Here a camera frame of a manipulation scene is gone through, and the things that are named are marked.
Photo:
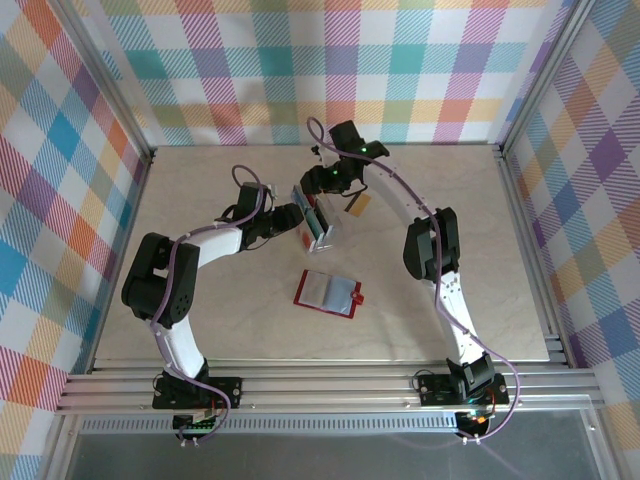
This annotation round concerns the blue VIP card stack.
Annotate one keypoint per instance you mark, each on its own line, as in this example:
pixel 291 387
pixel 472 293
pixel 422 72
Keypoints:
pixel 299 197

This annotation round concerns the aluminium side rail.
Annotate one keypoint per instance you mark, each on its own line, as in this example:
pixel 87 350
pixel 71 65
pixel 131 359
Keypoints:
pixel 129 225
pixel 520 210

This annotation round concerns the gold card with black stripe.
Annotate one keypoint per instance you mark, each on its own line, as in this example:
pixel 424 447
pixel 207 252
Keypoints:
pixel 361 206

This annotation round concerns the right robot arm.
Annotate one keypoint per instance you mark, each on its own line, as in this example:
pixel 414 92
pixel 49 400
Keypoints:
pixel 457 305

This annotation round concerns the black card stack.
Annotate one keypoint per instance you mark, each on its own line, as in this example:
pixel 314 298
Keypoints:
pixel 321 216

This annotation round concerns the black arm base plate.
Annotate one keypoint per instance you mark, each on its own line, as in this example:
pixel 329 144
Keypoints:
pixel 432 390
pixel 230 387

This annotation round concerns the aluminium front rail assembly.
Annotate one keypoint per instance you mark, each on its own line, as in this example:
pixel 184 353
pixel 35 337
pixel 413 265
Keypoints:
pixel 325 385

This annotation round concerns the green AION card stack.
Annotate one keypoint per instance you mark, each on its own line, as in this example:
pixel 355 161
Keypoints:
pixel 312 222

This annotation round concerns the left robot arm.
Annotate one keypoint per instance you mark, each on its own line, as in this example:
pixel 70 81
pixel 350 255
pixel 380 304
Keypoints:
pixel 220 242

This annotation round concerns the salmon and white card stack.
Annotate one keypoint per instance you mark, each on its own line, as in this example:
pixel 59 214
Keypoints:
pixel 305 239

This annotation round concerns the aluminium frame leg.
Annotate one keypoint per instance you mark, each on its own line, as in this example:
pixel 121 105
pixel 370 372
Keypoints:
pixel 59 450
pixel 601 450

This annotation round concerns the small circuit board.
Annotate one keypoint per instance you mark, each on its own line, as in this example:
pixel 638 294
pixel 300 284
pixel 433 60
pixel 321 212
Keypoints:
pixel 475 422
pixel 200 427

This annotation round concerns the clear acrylic card stand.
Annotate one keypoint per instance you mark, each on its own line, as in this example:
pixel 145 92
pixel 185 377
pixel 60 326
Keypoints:
pixel 334 220

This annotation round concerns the red leather card holder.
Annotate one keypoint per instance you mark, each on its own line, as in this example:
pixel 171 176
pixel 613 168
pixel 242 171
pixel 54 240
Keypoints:
pixel 325 292

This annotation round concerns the aluminium corner post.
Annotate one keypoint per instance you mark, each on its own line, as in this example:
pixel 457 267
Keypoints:
pixel 542 75
pixel 105 75

